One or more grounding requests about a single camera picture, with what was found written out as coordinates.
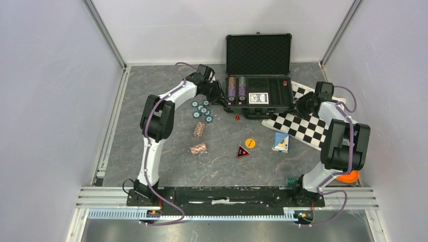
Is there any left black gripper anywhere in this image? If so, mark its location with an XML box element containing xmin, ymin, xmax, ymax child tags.
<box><xmin>202</xmin><ymin>80</ymin><xmax>230</xmax><ymax>106</ymax></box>

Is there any purple chip stack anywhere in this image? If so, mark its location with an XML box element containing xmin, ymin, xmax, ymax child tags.
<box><xmin>238</xmin><ymin>86</ymin><xmax>246</xmax><ymax>101</ymax></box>
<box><xmin>228</xmin><ymin>87</ymin><xmax>236</xmax><ymax>101</ymax></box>

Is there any brown chip stack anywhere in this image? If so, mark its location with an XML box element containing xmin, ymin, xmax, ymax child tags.
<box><xmin>228</xmin><ymin>77</ymin><xmax>236</xmax><ymax>92</ymax></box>

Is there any pink chip stack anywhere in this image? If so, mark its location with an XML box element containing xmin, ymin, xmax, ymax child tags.
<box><xmin>190</xmin><ymin>143</ymin><xmax>207</xmax><ymax>155</ymax></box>
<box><xmin>193</xmin><ymin>122</ymin><xmax>205</xmax><ymax>138</ymax></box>

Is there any blue card deck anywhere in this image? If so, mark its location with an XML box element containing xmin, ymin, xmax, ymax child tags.
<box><xmin>248</xmin><ymin>92</ymin><xmax>270</xmax><ymax>104</ymax></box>
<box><xmin>272</xmin><ymin>132</ymin><xmax>289</xmax><ymax>153</ymax></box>

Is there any black poker set case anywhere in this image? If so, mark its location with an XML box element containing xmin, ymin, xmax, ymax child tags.
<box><xmin>224</xmin><ymin>33</ymin><xmax>294</xmax><ymax>119</ymax></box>

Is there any yellow dealer button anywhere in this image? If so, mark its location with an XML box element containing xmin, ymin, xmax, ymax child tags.
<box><xmin>245</xmin><ymin>138</ymin><xmax>256</xmax><ymax>149</ymax></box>

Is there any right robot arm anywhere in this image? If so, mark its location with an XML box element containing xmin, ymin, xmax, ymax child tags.
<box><xmin>291</xmin><ymin>82</ymin><xmax>370</xmax><ymax>206</ymax></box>

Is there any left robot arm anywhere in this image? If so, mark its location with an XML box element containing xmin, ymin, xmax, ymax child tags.
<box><xmin>133</xmin><ymin>64</ymin><xmax>225</xmax><ymax>206</ymax></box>

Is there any black white checkered board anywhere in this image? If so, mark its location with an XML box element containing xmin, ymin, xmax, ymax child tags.
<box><xmin>261</xmin><ymin>81</ymin><xmax>347</xmax><ymax>150</ymax></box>

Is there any blue card deck in case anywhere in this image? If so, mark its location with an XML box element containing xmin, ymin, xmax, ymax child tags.
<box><xmin>248</xmin><ymin>92</ymin><xmax>270</xmax><ymax>104</ymax></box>

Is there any clear round lid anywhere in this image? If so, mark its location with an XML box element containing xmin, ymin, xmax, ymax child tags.
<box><xmin>198</xmin><ymin>151</ymin><xmax>211</xmax><ymax>164</ymax></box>

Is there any red triangular card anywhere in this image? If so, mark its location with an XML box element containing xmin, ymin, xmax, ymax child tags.
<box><xmin>236</xmin><ymin>145</ymin><xmax>250</xmax><ymax>158</ymax></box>

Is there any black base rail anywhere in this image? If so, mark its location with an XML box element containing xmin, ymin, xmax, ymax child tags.
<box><xmin>127</xmin><ymin>187</ymin><xmax>325</xmax><ymax>216</ymax></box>

